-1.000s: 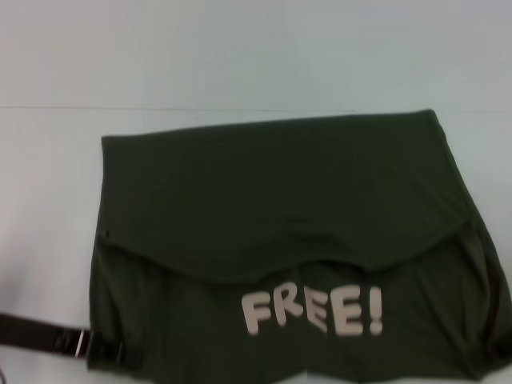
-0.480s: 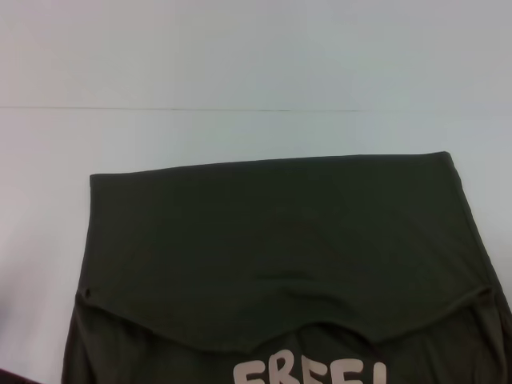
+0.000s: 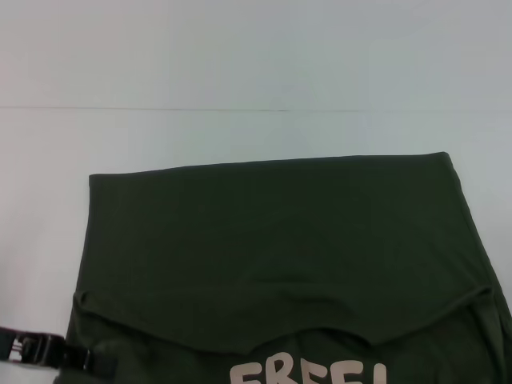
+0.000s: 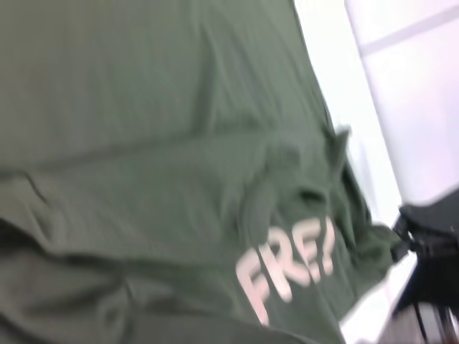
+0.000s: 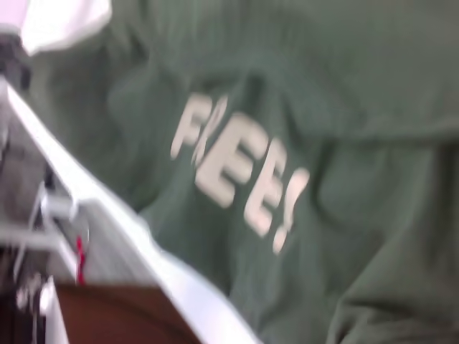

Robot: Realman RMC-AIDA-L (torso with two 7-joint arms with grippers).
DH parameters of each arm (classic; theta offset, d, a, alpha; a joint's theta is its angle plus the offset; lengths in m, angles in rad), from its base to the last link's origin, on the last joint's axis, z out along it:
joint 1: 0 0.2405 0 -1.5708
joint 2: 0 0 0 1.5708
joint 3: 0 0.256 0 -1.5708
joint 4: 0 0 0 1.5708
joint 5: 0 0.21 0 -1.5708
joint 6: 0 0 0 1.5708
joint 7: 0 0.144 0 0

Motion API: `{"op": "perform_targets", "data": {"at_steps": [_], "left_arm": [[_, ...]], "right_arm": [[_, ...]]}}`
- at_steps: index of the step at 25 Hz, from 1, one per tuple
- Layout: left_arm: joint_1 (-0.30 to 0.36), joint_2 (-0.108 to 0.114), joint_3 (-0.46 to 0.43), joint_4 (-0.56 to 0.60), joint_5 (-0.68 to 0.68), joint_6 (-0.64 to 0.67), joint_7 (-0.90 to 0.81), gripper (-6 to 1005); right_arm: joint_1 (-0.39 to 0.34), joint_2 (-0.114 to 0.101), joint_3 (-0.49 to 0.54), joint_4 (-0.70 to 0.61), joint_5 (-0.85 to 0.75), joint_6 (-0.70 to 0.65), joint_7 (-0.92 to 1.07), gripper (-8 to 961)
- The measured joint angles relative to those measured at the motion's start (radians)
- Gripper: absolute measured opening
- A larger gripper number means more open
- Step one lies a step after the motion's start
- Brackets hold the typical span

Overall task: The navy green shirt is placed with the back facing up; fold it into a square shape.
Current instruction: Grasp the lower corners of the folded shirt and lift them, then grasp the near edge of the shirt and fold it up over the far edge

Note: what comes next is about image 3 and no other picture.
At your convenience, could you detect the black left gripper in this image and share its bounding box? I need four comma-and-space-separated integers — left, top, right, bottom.
0, 325, 119, 374

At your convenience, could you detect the dark green t-shirt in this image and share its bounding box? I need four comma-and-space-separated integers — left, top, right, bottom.
55, 150, 512, 384

